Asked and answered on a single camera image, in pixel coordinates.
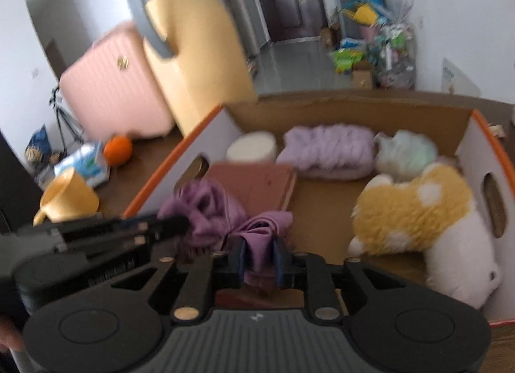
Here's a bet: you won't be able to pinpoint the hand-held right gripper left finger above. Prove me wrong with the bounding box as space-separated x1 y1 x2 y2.
110 235 248 323

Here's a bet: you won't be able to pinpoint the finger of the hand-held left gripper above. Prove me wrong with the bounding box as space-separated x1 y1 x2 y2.
60 235 155 256
16 214 191 242

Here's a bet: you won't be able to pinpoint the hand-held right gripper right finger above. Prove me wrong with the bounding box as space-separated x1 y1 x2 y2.
274 235 407 322

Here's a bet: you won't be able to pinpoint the purple cloth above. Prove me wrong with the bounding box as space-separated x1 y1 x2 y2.
159 179 294 289

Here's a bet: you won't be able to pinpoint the cardboard box orange white sides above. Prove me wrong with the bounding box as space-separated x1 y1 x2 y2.
123 91 515 326

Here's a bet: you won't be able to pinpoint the brown cloth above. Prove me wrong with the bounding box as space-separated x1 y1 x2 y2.
203 161 298 213

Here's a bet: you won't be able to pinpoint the yellow white plush toy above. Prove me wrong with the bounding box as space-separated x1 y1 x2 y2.
347 163 503 310

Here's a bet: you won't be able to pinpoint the green white soft cloth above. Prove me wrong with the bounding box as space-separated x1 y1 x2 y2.
374 129 440 176

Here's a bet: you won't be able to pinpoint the person's left hand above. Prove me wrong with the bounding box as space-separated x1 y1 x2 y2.
0 314 25 351

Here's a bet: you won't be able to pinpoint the yellow plastic cup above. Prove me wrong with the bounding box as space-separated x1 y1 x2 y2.
33 167 100 226

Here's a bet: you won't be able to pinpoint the orange fruit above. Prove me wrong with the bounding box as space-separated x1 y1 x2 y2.
103 136 133 167

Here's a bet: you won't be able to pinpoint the blue white milk carton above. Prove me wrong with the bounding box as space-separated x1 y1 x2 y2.
53 141 111 189

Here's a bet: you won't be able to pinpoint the white round sponge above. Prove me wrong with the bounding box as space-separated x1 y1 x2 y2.
226 131 277 163

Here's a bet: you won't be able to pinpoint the purple fluffy headband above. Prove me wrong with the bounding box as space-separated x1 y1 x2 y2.
277 124 378 180

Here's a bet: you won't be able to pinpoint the blue snack bag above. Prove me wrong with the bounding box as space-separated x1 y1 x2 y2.
25 123 53 165

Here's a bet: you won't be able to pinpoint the black tripod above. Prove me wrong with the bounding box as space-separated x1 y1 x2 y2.
49 87 86 153

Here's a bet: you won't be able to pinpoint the pink suitcase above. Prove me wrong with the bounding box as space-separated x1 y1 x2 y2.
60 21 176 140

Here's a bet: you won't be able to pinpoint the small cardboard box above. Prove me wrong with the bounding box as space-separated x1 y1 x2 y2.
352 61 375 90

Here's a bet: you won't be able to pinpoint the green snack packets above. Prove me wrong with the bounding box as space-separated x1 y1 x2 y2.
331 49 363 74

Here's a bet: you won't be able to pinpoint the white board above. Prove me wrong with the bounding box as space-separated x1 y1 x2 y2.
440 57 481 96

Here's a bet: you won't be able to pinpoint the blue yellow toy pile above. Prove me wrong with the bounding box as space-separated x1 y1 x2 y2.
342 0 389 25

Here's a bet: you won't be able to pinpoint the yellow thermos jug grey handle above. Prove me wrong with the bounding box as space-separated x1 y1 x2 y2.
126 0 258 138

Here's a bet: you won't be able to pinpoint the cluttered wire rack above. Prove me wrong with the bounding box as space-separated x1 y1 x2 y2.
362 23 416 90

